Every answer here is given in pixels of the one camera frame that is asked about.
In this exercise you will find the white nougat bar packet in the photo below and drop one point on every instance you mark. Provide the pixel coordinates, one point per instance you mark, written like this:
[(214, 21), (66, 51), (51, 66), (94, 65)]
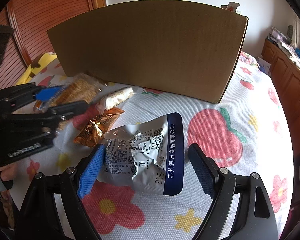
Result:
[(114, 99)]

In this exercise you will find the strawberry print white bedsheet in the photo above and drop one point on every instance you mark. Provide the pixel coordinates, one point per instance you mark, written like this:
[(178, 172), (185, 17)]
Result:
[(246, 132)]

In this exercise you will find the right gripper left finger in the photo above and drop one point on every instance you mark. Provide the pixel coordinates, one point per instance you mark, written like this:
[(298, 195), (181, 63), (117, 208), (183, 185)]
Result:
[(92, 166)]

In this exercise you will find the wooden window cabinet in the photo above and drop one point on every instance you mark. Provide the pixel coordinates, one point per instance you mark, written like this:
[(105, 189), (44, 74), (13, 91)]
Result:
[(285, 76)]

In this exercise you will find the patterned curtain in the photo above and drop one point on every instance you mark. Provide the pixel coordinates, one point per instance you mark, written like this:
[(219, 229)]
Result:
[(296, 33)]

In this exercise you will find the gold brown candy wrapper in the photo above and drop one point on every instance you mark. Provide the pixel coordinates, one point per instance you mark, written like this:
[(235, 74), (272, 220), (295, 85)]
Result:
[(95, 129)]

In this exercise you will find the silver orange small pouch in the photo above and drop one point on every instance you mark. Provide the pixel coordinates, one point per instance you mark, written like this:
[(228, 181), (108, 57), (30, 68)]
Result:
[(40, 106)]

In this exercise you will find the clutter on cabinet top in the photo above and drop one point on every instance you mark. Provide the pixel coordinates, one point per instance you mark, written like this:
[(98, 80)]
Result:
[(284, 44)]

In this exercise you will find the silver blue snack pouch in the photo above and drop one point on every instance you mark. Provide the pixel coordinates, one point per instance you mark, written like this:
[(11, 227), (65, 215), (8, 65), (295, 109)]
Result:
[(148, 157)]

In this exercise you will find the silver red snack pouch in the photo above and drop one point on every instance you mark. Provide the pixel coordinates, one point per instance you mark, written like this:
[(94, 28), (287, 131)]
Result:
[(232, 6)]

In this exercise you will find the brown cardboard box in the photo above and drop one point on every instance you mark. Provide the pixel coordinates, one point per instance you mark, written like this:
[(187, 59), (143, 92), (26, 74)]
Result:
[(176, 46)]

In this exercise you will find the person left hand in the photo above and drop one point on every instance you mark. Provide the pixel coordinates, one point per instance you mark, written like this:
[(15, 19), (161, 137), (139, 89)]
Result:
[(8, 172)]

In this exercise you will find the wooden louvered wardrobe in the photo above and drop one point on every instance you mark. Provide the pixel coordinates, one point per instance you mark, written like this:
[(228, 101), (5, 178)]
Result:
[(30, 20)]

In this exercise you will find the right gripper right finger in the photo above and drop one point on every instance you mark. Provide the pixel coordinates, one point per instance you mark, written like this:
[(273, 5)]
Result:
[(205, 169)]

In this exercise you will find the brown cracker packet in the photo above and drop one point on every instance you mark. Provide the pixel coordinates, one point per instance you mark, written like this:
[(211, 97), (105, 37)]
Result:
[(81, 87)]

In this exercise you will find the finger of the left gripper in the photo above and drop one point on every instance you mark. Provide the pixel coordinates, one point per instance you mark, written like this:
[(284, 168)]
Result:
[(44, 94), (69, 110)]

